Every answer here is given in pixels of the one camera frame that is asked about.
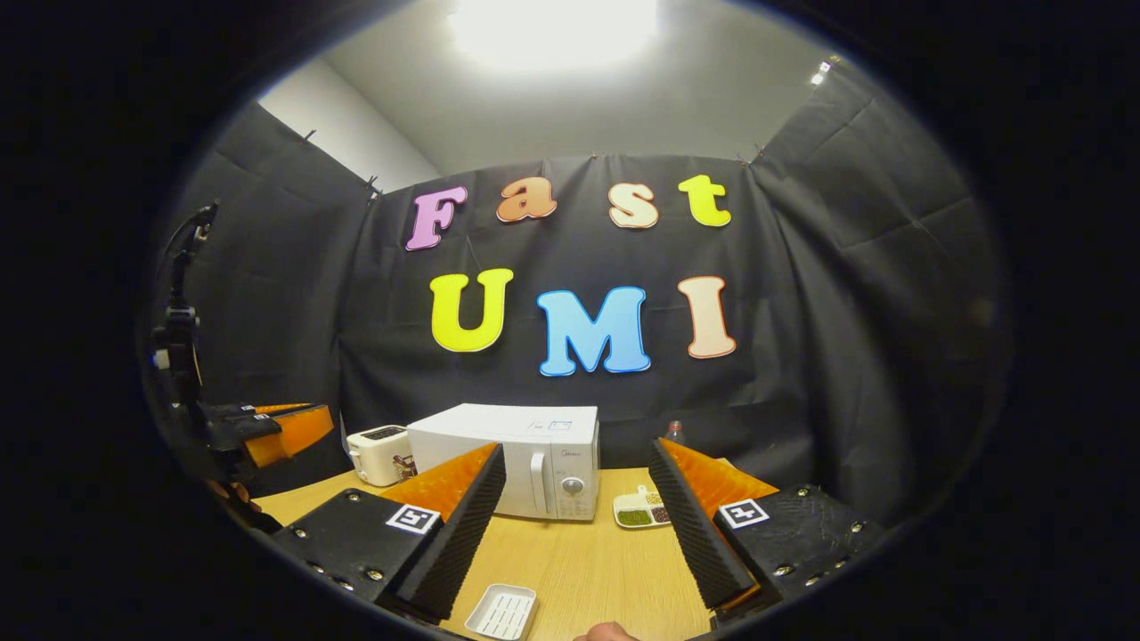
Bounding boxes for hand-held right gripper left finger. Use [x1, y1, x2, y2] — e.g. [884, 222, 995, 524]
[267, 442, 507, 624]

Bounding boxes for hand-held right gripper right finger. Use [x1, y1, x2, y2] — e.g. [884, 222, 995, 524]
[648, 437, 887, 624]

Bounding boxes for white microwave oven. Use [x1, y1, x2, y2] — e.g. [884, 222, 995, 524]
[407, 403, 601, 522]

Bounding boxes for white divided dish of beans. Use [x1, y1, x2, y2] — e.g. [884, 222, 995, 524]
[613, 485, 673, 530]

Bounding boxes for white toaster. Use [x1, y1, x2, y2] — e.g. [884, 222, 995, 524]
[346, 425, 416, 488]

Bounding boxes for white rectangular tray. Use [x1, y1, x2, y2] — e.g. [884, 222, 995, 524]
[464, 583, 538, 641]

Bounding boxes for large ceiling light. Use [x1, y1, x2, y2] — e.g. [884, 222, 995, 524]
[448, 0, 660, 72]

